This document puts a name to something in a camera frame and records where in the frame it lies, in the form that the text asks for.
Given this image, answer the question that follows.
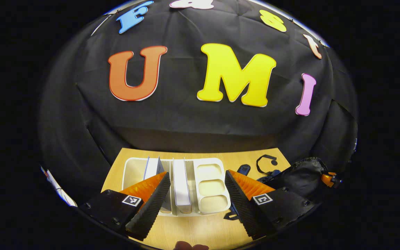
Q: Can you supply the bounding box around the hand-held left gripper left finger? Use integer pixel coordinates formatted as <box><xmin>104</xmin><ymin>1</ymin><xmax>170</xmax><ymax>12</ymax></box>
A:
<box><xmin>78</xmin><ymin>171</ymin><xmax>171</xmax><ymax>242</ymax></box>

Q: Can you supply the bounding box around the blue and black schoolbag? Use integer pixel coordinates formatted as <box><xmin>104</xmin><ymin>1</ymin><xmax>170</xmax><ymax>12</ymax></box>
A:
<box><xmin>224</xmin><ymin>155</ymin><xmax>330</xmax><ymax>221</ymax></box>

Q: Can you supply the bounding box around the white plastic bookshelf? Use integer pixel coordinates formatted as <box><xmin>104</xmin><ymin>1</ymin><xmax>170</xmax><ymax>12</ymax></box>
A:
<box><xmin>122</xmin><ymin>157</ymin><xmax>231</xmax><ymax>216</ymax></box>

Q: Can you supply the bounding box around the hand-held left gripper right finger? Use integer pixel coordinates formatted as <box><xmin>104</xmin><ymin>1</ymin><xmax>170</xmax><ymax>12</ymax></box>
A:
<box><xmin>225</xmin><ymin>169</ymin><xmax>317</xmax><ymax>240</ymax></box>

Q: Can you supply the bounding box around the colourful printed board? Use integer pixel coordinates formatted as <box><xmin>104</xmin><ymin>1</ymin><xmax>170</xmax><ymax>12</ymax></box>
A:
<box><xmin>40</xmin><ymin>166</ymin><xmax>77</xmax><ymax>208</ymax></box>

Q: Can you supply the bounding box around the black backdrop cloth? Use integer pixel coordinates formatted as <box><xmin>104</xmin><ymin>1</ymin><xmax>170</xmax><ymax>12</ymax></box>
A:
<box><xmin>39</xmin><ymin>0</ymin><xmax>358</xmax><ymax>209</ymax></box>

